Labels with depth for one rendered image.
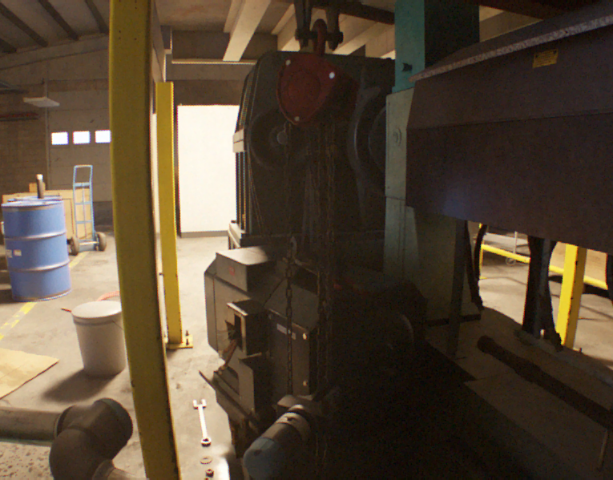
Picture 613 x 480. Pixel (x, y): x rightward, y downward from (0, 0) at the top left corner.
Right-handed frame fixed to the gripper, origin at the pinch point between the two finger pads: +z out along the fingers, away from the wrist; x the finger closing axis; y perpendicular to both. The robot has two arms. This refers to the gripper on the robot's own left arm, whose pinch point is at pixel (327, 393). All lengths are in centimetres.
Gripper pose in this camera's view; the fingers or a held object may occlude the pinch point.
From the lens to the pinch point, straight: 109.8
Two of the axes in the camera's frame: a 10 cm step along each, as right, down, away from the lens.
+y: 0.0, -9.8, -1.8
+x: -8.9, -0.8, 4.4
